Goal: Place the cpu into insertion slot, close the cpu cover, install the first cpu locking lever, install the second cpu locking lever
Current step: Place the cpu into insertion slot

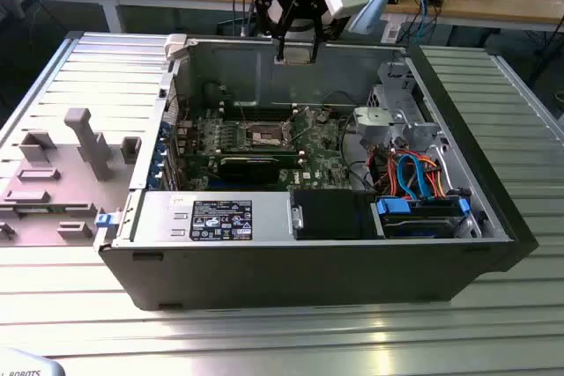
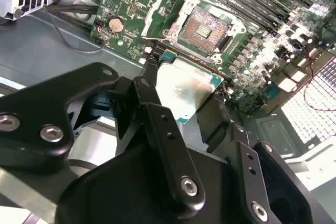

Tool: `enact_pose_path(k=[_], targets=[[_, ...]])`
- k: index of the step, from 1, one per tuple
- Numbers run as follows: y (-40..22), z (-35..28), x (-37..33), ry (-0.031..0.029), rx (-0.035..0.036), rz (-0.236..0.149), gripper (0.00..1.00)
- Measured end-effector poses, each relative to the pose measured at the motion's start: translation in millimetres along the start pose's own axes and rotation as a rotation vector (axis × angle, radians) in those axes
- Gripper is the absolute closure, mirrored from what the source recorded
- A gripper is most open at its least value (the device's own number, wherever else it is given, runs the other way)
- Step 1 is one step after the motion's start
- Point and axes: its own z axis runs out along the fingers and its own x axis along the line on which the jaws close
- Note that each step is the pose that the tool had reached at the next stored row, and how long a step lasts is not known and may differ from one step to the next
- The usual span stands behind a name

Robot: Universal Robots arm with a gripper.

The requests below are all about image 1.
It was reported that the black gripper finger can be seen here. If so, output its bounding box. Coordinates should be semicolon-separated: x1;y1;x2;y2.
253;0;295;64
307;0;350;64

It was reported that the metal locking lever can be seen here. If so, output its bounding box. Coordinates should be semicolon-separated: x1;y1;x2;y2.
236;90;248;126
290;116;315;146

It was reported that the CPU socket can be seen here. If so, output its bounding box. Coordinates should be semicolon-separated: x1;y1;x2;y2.
240;119;295;151

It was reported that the white tag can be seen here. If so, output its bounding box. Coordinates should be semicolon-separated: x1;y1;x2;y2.
381;21;403;45

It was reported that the grey metal drive cage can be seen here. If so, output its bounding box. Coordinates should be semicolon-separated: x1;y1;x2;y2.
353;105;444;155

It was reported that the beige case latch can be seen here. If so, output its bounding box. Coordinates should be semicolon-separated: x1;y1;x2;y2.
163;33;198;61

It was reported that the green motherboard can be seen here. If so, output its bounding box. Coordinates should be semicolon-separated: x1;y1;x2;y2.
174;105;353;192

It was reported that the black graphics card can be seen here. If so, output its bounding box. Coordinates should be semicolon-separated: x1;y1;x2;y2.
181;148;301;184

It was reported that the black drive bay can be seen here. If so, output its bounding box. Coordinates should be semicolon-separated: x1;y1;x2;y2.
289;188;376;241

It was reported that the hard disk in blue carrier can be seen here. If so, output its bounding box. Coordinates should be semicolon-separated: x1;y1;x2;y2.
373;197;471;240

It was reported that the grey power supply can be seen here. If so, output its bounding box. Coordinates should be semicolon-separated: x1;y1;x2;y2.
131;190;293;246

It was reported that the black PC case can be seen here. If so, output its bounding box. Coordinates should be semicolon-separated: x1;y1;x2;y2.
93;31;539;312

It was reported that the blue case latch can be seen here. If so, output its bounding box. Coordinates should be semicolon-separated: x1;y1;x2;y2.
94;212;119;231

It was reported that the grey parts rack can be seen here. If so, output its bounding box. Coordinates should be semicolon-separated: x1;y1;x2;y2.
0;107;143;248

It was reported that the pale teach pendant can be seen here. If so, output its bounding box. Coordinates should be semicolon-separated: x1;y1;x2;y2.
0;346;67;376

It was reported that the blue cable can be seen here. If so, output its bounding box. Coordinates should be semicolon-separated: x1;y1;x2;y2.
417;0;432;45

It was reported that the red wire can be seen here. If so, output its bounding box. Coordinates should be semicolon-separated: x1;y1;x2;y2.
368;148;400;190

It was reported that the light blue wire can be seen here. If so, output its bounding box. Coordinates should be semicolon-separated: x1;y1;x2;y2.
396;151;419;200

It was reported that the orange wire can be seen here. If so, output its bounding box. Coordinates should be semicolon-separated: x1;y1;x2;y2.
420;154;447;197

